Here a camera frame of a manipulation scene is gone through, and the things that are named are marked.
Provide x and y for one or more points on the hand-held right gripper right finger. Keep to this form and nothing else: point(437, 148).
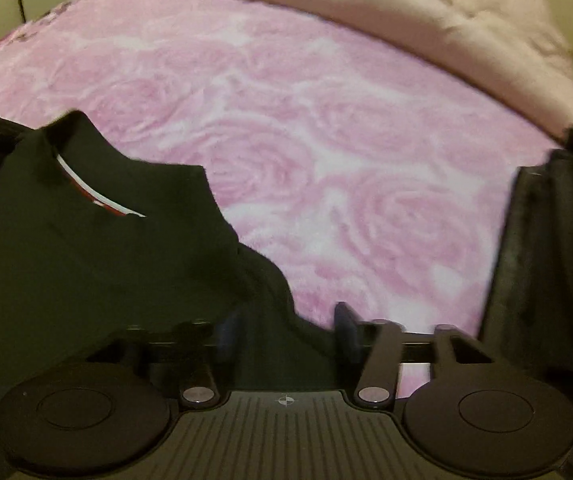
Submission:
point(344, 331)

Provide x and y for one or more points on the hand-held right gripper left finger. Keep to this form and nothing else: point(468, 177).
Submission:
point(229, 336)

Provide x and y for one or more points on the black t-shirt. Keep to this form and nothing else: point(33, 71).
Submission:
point(81, 260)

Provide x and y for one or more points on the stack of folded dark clothes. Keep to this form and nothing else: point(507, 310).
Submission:
point(551, 260)

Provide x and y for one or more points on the pink rose blanket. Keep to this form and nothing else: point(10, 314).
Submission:
point(316, 135)

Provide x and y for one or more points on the pink comforter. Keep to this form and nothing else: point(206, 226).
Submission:
point(416, 5)

